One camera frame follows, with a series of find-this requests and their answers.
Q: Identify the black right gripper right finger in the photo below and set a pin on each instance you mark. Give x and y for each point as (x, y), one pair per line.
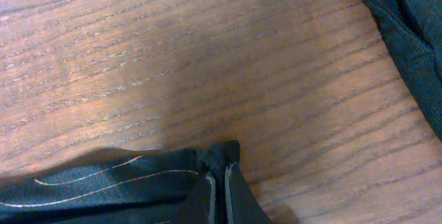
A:
(241, 205)

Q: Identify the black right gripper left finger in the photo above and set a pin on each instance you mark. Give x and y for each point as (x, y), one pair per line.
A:
(199, 206)

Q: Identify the plain black shirt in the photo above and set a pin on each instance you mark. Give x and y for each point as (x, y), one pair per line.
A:
(411, 31)

